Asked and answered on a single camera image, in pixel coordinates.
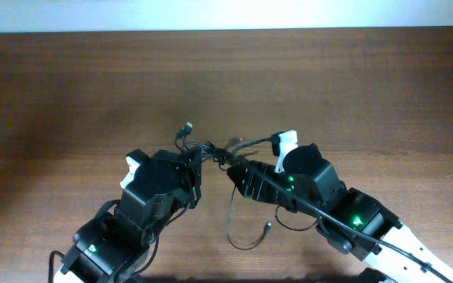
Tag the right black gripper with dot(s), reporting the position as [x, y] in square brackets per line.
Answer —
[264, 185]

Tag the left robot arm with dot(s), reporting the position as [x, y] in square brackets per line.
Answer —
[113, 245]

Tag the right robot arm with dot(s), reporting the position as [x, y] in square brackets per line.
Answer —
[351, 221]

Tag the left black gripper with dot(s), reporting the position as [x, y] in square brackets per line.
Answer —
[194, 178]

